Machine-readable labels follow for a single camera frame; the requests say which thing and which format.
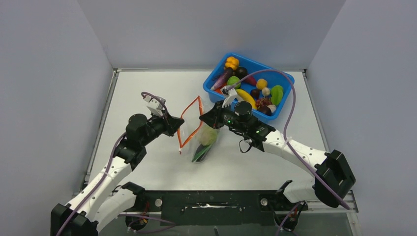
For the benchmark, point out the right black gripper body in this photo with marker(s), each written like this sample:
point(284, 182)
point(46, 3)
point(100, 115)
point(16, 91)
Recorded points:
point(225, 116)

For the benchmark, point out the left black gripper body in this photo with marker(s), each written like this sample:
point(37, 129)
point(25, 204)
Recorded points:
point(160, 125)

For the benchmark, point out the clear zip bag orange zipper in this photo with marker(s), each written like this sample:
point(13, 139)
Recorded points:
point(189, 146)

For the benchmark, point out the yellow toy banana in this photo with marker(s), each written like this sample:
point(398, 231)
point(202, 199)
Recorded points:
point(247, 97)

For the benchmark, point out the green toy chayote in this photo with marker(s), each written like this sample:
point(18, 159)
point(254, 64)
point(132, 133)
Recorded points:
point(276, 93)

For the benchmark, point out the green toy cabbage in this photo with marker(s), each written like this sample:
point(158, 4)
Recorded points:
point(207, 136)

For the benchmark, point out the long green toy bean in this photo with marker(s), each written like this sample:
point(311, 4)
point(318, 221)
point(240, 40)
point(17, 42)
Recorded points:
point(202, 151)

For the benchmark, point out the dark purple toy eggplant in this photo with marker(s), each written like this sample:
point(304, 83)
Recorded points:
point(205, 153)

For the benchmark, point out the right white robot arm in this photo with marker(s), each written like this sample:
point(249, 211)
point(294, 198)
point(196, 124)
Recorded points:
point(332, 177)

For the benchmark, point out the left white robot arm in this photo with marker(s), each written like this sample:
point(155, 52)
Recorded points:
point(93, 208)

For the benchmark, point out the white toy mushroom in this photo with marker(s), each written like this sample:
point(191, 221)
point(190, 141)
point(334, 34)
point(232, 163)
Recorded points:
point(272, 108)

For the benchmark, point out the red toy grapes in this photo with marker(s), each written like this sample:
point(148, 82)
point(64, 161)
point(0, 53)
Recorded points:
point(265, 101)

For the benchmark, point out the dark dried date toy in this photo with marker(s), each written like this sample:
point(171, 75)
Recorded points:
point(255, 93)

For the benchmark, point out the white toy garlic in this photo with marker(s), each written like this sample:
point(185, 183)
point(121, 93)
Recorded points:
point(265, 92)

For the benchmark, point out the blue plastic bin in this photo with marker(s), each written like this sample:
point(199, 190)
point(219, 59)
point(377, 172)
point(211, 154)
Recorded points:
point(258, 71)

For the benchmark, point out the magenta toy sweet potato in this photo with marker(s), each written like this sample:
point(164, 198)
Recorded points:
point(250, 80)

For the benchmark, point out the green custard apple toy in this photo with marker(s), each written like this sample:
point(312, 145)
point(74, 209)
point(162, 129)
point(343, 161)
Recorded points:
point(232, 80)

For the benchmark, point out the light purple toy eggplant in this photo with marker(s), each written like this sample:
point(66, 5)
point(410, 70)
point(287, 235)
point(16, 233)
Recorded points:
point(222, 79)

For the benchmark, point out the dark plum toy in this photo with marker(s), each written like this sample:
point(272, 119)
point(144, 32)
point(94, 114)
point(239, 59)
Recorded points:
point(241, 72)

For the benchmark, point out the orange toy pumpkin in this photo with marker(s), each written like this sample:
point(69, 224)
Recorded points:
point(231, 62)

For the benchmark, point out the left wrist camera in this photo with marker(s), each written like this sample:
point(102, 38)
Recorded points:
point(156, 108)

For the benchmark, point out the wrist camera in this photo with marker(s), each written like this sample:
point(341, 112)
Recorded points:
point(156, 108)
point(230, 95)

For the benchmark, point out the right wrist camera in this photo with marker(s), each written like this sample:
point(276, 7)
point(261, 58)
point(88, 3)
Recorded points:
point(230, 95)

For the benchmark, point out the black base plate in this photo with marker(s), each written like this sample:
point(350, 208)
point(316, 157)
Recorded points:
point(215, 208)

